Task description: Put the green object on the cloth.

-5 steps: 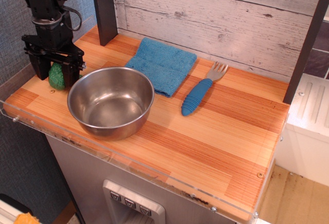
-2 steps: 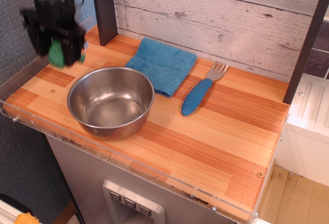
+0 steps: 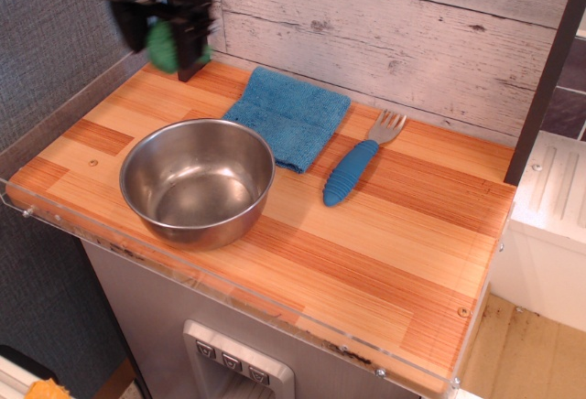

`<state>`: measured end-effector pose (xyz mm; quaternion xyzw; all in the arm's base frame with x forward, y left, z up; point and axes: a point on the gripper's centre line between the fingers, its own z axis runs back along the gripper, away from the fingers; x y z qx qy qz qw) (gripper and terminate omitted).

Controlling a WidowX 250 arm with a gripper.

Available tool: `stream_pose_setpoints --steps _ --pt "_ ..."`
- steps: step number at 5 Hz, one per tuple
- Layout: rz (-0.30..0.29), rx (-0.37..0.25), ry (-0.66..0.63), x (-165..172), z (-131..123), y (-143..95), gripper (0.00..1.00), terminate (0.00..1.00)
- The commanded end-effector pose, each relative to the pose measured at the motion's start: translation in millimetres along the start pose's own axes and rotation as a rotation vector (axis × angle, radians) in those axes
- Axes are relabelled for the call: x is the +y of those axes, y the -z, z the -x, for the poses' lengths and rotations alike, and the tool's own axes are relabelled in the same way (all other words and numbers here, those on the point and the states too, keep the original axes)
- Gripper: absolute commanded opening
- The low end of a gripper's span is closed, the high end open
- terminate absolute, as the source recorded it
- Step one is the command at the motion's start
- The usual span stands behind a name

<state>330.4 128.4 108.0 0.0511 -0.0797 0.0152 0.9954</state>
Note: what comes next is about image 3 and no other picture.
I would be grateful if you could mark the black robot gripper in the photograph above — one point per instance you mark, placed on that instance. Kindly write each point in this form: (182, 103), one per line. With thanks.
(134, 19)

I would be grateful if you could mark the green toy broccoli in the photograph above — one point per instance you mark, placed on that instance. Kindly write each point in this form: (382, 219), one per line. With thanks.
(161, 48)

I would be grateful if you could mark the blue folded rag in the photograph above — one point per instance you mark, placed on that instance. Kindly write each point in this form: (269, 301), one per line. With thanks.
(296, 118)

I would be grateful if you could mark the stainless steel bowl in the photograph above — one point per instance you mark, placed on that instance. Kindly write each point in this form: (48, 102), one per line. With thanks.
(199, 184)

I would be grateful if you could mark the silver cabinet dispenser panel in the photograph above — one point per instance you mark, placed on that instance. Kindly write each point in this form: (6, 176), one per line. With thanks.
(227, 368)

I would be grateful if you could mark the blue handled metal fork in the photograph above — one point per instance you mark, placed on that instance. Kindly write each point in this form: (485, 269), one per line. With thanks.
(345, 176)

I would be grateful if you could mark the dark right shelf post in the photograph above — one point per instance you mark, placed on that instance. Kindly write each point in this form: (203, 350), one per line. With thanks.
(560, 49)

